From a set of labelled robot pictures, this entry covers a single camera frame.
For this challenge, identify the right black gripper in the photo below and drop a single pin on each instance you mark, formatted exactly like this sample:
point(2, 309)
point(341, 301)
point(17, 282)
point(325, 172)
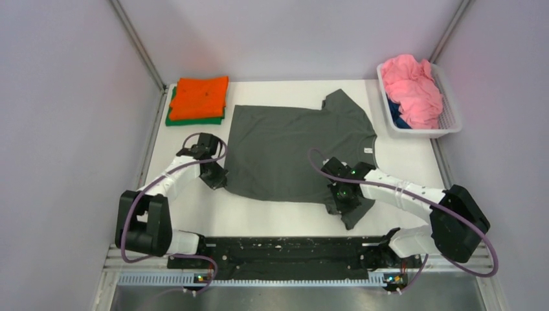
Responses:
point(342, 207)

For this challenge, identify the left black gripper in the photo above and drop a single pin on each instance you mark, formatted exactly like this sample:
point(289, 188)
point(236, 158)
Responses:
point(219, 181)

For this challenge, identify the dark grey t-shirt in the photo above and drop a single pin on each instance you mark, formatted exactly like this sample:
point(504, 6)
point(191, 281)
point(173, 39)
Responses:
point(268, 147)

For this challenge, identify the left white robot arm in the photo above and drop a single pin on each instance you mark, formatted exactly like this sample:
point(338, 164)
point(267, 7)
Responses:
point(144, 226)

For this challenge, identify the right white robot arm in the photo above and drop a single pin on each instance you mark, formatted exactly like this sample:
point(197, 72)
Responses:
point(454, 223)

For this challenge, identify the folded green t-shirt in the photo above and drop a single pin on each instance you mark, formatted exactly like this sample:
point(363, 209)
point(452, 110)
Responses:
point(188, 122)

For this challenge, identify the folded orange t-shirt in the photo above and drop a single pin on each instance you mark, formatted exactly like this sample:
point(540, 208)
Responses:
point(198, 99)

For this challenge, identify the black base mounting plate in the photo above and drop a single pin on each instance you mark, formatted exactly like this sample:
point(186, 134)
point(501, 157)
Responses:
point(295, 258)

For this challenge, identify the blue t-shirt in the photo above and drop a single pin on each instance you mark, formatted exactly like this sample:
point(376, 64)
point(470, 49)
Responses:
point(396, 115)

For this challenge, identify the white plastic basket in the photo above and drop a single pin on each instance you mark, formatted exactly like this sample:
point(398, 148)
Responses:
point(450, 119)

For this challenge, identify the pink t-shirt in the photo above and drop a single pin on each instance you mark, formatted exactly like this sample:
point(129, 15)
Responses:
point(409, 83)

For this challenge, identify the white slotted cable duct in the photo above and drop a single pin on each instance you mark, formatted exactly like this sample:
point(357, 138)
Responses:
point(181, 279)

